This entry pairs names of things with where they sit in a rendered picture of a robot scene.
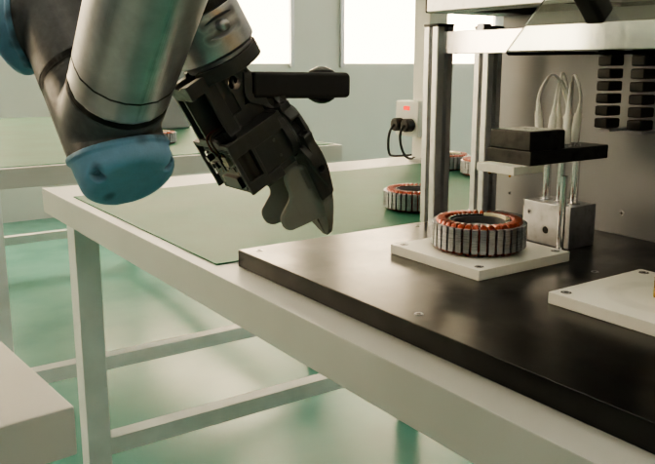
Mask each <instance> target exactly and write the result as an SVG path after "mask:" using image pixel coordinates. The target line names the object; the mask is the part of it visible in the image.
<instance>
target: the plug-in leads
mask: <svg viewBox="0 0 655 464"><path fill-rule="evenodd" d="M562 76H563V79H564V81H563V80H562ZM551 77H555V78H556V79H557V80H558V84H557V88H556V93H555V99H554V105H553V108H552V113H551V116H550V118H549V124H548V128H549V129H561V130H565V136H564V145H569V147H572V145H574V143H579V136H580V128H581V121H582V104H583V103H582V90H581V85H580V82H579V79H578V77H577V75H576V74H573V75H572V78H571V82H570V85H569V86H568V82H567V78H566V75H565V73H564V72H561V73H560V76H559V77H558V76H557V74H550V75H549V76H548V77H547V78H546V79H545V80H544V82H543V84H542V85H541V87H540V90H539V92H538V96H537V101H536V110H535V127H537V128H543V111H542V110H541V103H540V96H541V93H542V91H543V88H544V86H545V85H546V83H547V81H548V80H549V79H550V78H551ZM574 79H575V80H576V83H577V87H578V91H579V103H578V106H577V110H576V113H574V116H573V110H572V105H573V92H574ZM561 91H562V93H563V96H564V100H565V105H566V108H565V114H564V116H562V114H561V108H560V97H561ZM557 101H558V103H557ZM562 119H563V127H562Z"/></svg>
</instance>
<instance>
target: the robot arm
mask: <svg viewBox="0 0 655 464"><path fill-rule="evenodd" d="M251 35H252V28H251V26H250V23H249V21H248V20H247V18H246V16H245V14H244V12H243V10H242V8H241V6H240V4H239V2H238V0H0V56H1V58H2V59H3V60H4V61H5V62H7V63H8V64H9V65H10V66H11V67H12V68H13V69H14V70H15V71H16V72H17V73H19V74H22V75H32V74H34V75H35V77H36V80H37V83H38V85H39V88H40V90H41V92H42V94H43V97H44V100H45V101H46V104H47V107H48V109H49V112H50V115H51V117H52V120H53V122H54V125H55V128H56V130H57V133H58V137H59V140H60V143H61V145H62V148H63V151H64V153H65V156H66V159H65V163H66V165H67V167H69V168H71V170H72V172H73V174H74V176H75V179H76V181H77V183H78V186H79V188H80V190H81V192H82V193H83V195H84V196H85V197H87V198H88V199H89V200H91V201H93V202H95V203H98V204H102V205H121V204H125V203H130V202H134V201H137V200H139V199H142V198H144V197H146V196H148V195H150V194H152V193H154V192H155V191H157V190H158V189H159V188H161V187H162V186H163V185H164V184H165V183H166V182H167V181H168V180H169V178H170V177H171V175H172V173H173V168H174V159H173V154H172V152H171V150H170V147H169V145H170V141H169V139H168V137H167V136H165V135H164V133H163V130H162V122H163V119H164V117H165V114H166V112H167V108H168V106H169V104H170V101H171V98H172V96H173V97H174V99H175V100H176V102H177V104H178V106H179V107H180V109H181V111H182V112H183V114H184V116H185V118H186V119H187V121H188V123H189V124H190V126H191V128H192V130H193V131H194V133H195V135H196V136H197V138H196V139H195V140H193V142H194V144H195V146H196V148H197V149H198V151H199V153H200V154H201V156H202V158H203V160H204V161H205V163H206V165H207V166H208V168H209V170H210V171H211V173H212V176H213V177H214V179H215V181H216V182H217V184H218V185H219V186H220V185H221V184H223V183H224V184H225V186H228V187H232V188H236V189H239V190H243V191H246V192H250V193H251V195H255V194H256V193H257V192H258V191H260V190H261V189H262V188H264V187H265V186H269V189H270V194H269V196H268V198H267V200H266V202H265V204H264V206H263V208H262V210H261V214H262V217H263V219H264V220H265V221H266V222H267V223H269V224H276V223H279V222H282V225H283V227H284V228H285V229H287V230H294V229H296V228H298V227H300V226H303V225H305V224H307V223H309V222H311V221H312V222H313V223H314V224H315V225H316V226H317V227H318V228H319V229H320V230H321V231H322V233H324V234H327V235H328V234H329V233H330V232H331V231H332V226H333V194H332V192H333V186H332V181H331V177H330V172H329V168H328V163H327V161H326V159H325V156H324V154H323V152H322V151H321V149H320V147H319V146H318V144H317V142H316V141H315V139H314V138H313V135H312V132H311V131H310V129H309V127H308V125H307V124H306V122H305V121H304V119H303V118H302V116H301V115H300V113H299V112H298V110H297V109H296V108H295V107H294V106H293V105H291V104H289V101H288V100H287V98H309V99H310V100H312V101H314V102H316V103H328V102H330V101H332V100H333V99H334V98H335V97H347V96H348V95H350V76H349V74H348V73H346V72H334V70H332V69H330V68H328V67H326V66H317V67H314V68H312V69H311V70H309V72H273V71H249V70H248V69H247V66H248V65H250V64H251V63H252V62H253V61H255V60H256V59H257V58H258V56H259V55H260V53H261V51H260V49H259V47H258V45H257V43H256V41H255V39H254V37H252V36H251ZM181 71H184V75H185V77H183V78H182V79H180V80H179V81H178V78H179V75H180V73H181ZM205 151H206V152H207V154H208V156H206V154H205ZM211 162H212V163H211ZM214 169H216V170H217V173H216V172H215V170H214Z"/></svg>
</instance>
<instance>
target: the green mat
mask: <svg viewBox="0 0 655 464"><path fill-rule="evenodd" d="M330 177H331V181H332V186H333V192H332V194H333V226H332V231H331V232H330V233H329V234H328V235H327V234H324V233H322V231H321V230H320V229H319V228H318V227H317V226H316V225H315V224H314V223H313V222H312V221H311V222H309V223H307V224H305V225H303V226H300V227H298V228H296V229H294V230H287V229H285V228H284V227H283V225H282V222H279V223H276V224H269V223H267V222H266V221H265V220H264V219H263V217H262V214H261V210H262V208H263V206H264V204H265V202H266V200H267V198H268V196H269V194H270V189H269V186H265V187H264V188H262V189H261V190H260V191H258V192H257V193H256V194H255V195H251V193H250V192H246V191H243V190H239V189H236V188H232V187H228V186H225V184H224V183H223V184H221V185H220V186H219V185H218V184H217V183H206V184H196V185H185V186H176V187H165V188H159V189H158V190H157V191H155V192H154V193H152V194H150V195H148V196H146V197H144V198H142V199H139V200H137V201H134V202H130V203H125V204H121V205H102V204H98V203H95V202H93V201H91V200H89V199H88V198H87V197H85V196H74V197H73V198H76V199H78V200H80V201H82V202H84V203H86V204H88V205H90V206H92V207H94V208H97V209H99V210H101V211H103V212H105V213H108V214H110V215H112V216H115V217H117V218H119V219H121V220H123V221H125V222H127V223H129V224H130V225H133V226H135V227H137V228H139V229H141V230H143V231H145V232H147V233H149V234H152V235H154V236H156V237H158V238H160V239H162V240H164V241H166V242H168V243H170V244H173V245H175V246H177V247H179V248H181V249H183V250H185V251H188V252H191V253H193V254H195V255H197V256H199V257H201V258H203V259H204V260H206V261H209V262H211V263H213V264H215V265H221V264H227V263H233V262H239V255H238V250H242V249H249V248H255V247H262V246H269V245H275V244H281V243H287V242H294V241H301V240H307V239H314V238H320V237H326V236H332V235H339V234H346V233H352V232H359V231H365V230H371V229H377V228H384V227H391V226H397V225H404V224H410V223H416V222H422V221H420V213H419V212H417V213H413V212H411V213H408V212H406V213H404V212H396V211H392V210H389V209H388V208H386V207H384V206H383V197H384V188H386V187H388V186H389V185H392V184H398V183H400V184H402V183H409V184H411V183H413V184H414V183H418V185H419V183H421V163H420V164H410V165H399V166H390V167H379V168H369V169H358V170H349V171H338V172H330ZM469 197H470V176H469V175H465V174H462V173H460V171H459V170H458V171H449V180H448V210H447V211H448V212H450V211H461V210H464V211H466V210H468V209H469Z"/></svg>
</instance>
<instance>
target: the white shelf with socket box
mask: <svg viewBox="0 0 655 464"><path fill-rule="evenodd" d="M425 11H426V0H415V26H414V71H413V100H397V106H396V118H393V119H392V121H391V128H390V130H389V133H388V136H387V151H388V154H389V156H391V157H406V158H407V159H408V160H409V161H412V162H421V153H422V114H423V74H424V34H425V27H424V24H431V23H447V14H431V13H425ZM392 130H393V131H396V135H398V136H399V143H400V148H401V150H402V153H403V155H393V154H391V153H390V134H391V131H392ZM402 135H405V136H412V154H405V152H404V149H403V145H402ZM408 156H409V157H408Z"/></svg>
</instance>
